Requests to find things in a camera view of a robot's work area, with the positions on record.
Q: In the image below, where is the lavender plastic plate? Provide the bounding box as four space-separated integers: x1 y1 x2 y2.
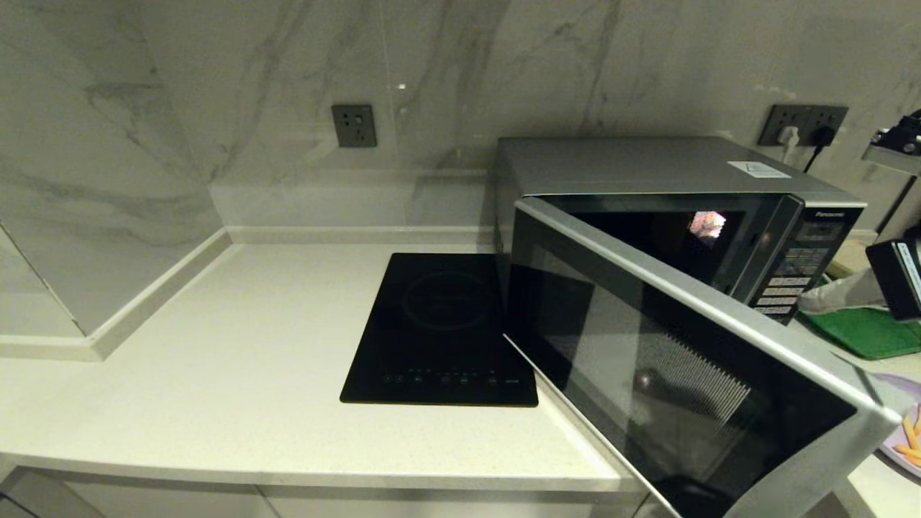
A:
878 373 921 479

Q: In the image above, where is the microwave door with dark glass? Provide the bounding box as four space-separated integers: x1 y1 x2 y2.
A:
502 198 904 518

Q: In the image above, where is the white paper sheet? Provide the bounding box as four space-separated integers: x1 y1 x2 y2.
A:
728 160 792 179

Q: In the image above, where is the green plastic tray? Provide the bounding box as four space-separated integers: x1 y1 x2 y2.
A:
800 306 921 360

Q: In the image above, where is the black induction cooktop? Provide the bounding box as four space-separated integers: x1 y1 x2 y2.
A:
340 252 539 408

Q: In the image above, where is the beige cabinet door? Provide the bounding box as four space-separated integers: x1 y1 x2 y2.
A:
259 486 648 518

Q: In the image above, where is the grey double wall outlet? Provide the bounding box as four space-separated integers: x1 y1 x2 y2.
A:
759 104 850 147

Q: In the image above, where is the grey single wall outlet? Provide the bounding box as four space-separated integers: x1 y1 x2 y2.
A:
331 104 378 148

